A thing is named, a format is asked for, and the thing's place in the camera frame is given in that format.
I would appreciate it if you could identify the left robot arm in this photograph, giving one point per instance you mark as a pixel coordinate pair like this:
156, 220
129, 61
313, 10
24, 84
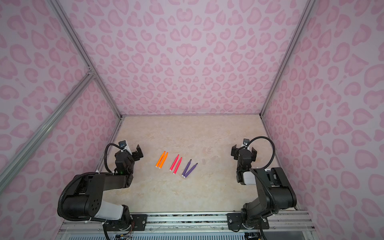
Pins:
82, 198

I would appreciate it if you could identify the orange highlighter pen right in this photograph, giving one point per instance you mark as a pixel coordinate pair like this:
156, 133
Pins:
163, 160

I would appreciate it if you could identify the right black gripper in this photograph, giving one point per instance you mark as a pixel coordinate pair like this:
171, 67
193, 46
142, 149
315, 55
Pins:
244, 151

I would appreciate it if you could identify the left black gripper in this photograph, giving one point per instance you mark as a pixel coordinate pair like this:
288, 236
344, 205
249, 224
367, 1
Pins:
133, 153

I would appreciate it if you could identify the pink highlighter pen left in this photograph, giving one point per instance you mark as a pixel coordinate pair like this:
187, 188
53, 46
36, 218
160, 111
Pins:
174, 163

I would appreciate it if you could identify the aluminium frame strut left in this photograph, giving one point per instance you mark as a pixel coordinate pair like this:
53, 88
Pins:
20, 159

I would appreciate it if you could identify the orange highlighter pen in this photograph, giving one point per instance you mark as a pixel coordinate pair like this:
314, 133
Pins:
163, 160
160, 159

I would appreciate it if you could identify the pink highlighter pen right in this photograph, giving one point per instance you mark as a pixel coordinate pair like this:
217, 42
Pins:
177, 166

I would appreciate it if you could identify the purple highlighter pen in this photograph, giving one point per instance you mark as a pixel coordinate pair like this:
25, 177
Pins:
190, 171
186, 168

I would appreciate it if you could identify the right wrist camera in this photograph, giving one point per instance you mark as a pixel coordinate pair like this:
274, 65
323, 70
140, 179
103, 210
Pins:
246, 143

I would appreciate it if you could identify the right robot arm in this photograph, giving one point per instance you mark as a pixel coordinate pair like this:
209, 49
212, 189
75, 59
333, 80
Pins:
274, 192

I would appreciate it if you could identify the pink highlighter pen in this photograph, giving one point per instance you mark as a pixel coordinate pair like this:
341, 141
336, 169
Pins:
174, 163
177, 166

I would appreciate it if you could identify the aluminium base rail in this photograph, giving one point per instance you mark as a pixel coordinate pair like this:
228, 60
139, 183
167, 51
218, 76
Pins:
287, 225

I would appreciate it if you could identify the orange highlighter pen left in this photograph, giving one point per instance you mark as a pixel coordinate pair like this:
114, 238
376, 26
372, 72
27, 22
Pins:
160, 159

